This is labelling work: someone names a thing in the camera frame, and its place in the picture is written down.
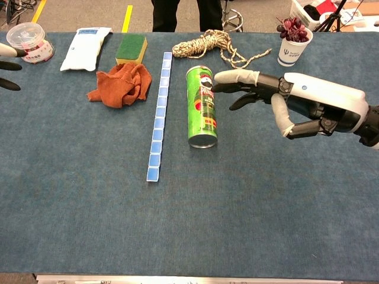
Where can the blue felt table mat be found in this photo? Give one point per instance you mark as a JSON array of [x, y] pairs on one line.
[[237, 213]]

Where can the clear plastic jar red label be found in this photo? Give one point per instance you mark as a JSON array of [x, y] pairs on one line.
[[32, 41]]

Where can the white plastic packet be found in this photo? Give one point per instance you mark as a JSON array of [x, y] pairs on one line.
[[83, 48]]

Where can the orange cloth rag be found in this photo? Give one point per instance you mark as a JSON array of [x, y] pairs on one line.
[[118, 87]]

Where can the green yellow sponge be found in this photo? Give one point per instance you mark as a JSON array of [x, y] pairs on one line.
[[131, 47]]

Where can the green Pringles can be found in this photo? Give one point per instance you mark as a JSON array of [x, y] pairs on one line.
[[202, 118]]

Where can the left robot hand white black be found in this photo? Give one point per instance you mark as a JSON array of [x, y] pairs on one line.
[[9, 51]]

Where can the chrome stool base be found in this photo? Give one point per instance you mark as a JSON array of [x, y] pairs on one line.
[[234, 17]]

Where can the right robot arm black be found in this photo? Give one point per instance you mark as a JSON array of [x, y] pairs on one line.
[[372, 127]]

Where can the black tripod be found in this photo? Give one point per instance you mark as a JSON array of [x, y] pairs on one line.
[[333, 17]]

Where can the brown cardboard box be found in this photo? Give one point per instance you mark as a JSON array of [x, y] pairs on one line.
[[365, 9]]

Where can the white paper cup blue print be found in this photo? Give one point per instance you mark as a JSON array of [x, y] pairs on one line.
[[291, 51]]

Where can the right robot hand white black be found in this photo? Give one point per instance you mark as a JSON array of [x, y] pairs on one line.
[[322, 91]]

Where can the white printed paper bag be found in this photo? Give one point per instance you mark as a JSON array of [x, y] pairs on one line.
[[350, 17]]

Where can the person in black trousers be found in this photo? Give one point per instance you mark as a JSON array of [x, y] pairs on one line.
[[165, 14]]

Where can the white plastic basket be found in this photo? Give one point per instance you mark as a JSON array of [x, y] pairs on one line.
[[300, 13]]

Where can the blue playing card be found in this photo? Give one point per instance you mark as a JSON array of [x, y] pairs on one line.
[[153, 174], [154, 160]]

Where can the dark red grape bunch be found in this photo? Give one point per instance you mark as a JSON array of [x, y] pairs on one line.
[[293, 29]]

